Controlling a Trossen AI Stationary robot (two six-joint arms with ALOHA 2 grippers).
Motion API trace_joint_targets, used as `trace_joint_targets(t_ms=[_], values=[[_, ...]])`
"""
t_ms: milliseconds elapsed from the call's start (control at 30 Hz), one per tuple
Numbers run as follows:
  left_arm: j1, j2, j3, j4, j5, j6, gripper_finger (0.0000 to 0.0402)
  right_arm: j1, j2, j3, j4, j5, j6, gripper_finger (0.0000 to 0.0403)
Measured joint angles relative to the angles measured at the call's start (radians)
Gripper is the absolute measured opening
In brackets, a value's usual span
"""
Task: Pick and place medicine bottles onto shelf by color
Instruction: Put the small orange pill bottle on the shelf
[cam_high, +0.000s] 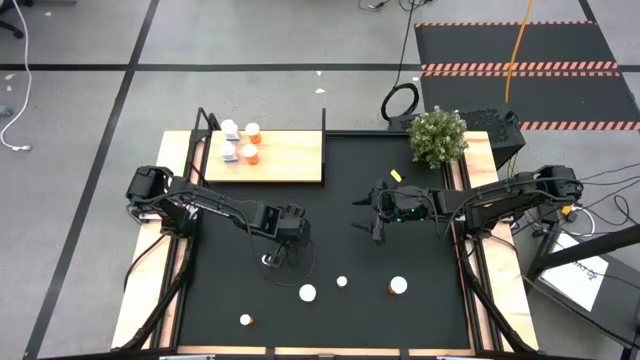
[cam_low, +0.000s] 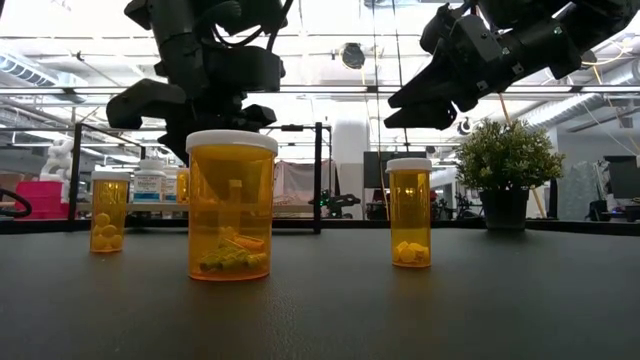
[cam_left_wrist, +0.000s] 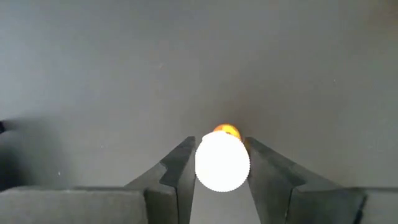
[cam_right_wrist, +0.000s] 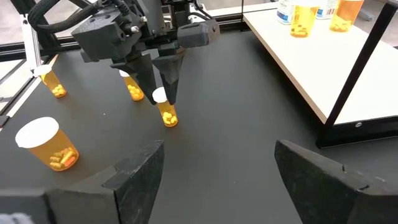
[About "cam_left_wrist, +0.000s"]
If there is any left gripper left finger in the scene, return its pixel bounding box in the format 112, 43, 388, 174
0, 136, 197, 224

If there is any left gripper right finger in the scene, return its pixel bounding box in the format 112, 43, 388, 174
244, 136, 398, 224

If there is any small amber pill bottle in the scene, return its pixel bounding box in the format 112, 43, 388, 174
195, 123, 251, 193

